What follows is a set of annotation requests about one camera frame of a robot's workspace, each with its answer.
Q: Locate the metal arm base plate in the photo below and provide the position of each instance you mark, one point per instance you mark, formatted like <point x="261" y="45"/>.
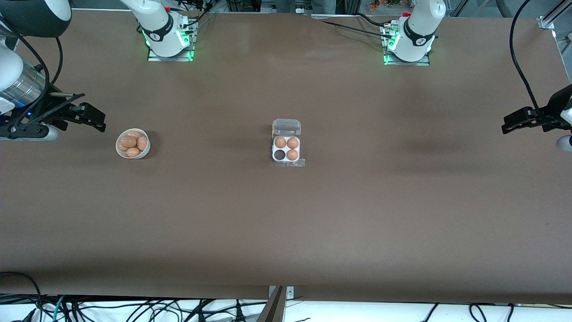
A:
<point x="154" y="57"/>
<point x="424" y="62"/>

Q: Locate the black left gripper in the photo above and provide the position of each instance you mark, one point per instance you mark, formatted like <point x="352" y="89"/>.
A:
<point x="550" y="117"/>

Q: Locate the brown table cover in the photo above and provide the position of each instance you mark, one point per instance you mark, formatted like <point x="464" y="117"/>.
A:
<point x="286" y="223"/>

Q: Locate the clear plastic egg box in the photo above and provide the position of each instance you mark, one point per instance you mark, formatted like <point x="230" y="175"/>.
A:
<point x="286" y="127"/>

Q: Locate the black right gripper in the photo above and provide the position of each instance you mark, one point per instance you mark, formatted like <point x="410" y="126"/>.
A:
<point x="52" y="112"/>

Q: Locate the white ceramic bowl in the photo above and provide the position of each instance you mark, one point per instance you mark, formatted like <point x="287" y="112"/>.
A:
<point x="145" y="153"/>

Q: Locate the metal table edge bracket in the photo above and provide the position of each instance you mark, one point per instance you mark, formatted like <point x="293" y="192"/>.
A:
<point x="290" y="292"/>

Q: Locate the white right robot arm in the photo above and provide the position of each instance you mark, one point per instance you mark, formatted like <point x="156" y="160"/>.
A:
<point x="161" y="31"/>

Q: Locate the aluminium corner profile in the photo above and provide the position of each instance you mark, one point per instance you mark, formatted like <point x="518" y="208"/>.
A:
<point x="552" y="18"/>

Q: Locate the aluminium frame structure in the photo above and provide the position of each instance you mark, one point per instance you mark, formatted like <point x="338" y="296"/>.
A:
<point x="243" y="5"/>

